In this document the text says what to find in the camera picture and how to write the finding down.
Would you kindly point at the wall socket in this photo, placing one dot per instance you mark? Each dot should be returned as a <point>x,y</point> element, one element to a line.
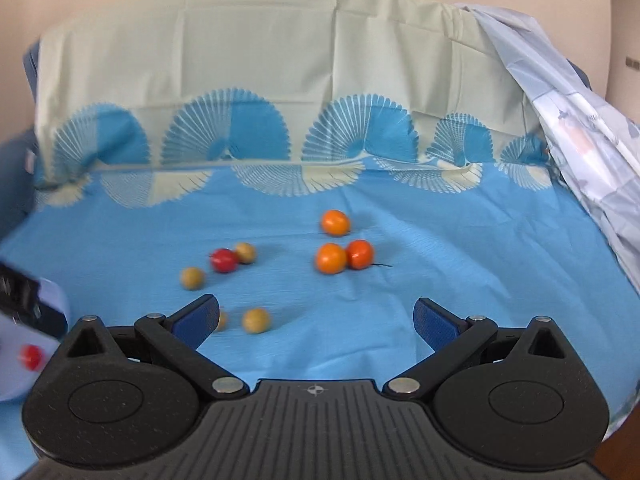
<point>632,62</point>

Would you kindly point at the orange tangerine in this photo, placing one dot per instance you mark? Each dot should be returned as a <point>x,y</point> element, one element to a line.
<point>334,222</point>

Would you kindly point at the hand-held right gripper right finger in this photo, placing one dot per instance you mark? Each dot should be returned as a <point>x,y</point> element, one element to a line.
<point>436,325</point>

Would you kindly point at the yellow tomato on cloth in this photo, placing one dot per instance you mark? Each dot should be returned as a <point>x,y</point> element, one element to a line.
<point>222,320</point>

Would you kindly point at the red cherry tomato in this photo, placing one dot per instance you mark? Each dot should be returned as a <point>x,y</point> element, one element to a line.
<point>223,260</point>
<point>31,356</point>

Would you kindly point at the red-orange tomato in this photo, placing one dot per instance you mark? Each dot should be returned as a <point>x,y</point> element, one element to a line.
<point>360,254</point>

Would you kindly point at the blue fan-print sheet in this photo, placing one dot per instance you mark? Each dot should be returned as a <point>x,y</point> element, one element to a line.
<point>450,240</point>

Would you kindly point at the yellow-orange tomato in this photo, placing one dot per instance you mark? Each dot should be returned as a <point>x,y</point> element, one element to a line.
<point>331,258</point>

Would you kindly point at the lilac plastic plate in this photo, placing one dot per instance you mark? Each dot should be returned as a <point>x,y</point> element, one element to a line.
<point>12,375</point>

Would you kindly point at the pale grey-blue printed cloth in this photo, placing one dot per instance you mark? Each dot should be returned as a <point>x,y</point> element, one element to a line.
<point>575,125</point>

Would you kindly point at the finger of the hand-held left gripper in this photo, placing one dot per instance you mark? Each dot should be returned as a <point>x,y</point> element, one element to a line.
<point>51,320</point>
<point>17,291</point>

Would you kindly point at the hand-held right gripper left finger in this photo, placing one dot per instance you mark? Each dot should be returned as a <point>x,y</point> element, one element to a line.
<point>196,324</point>

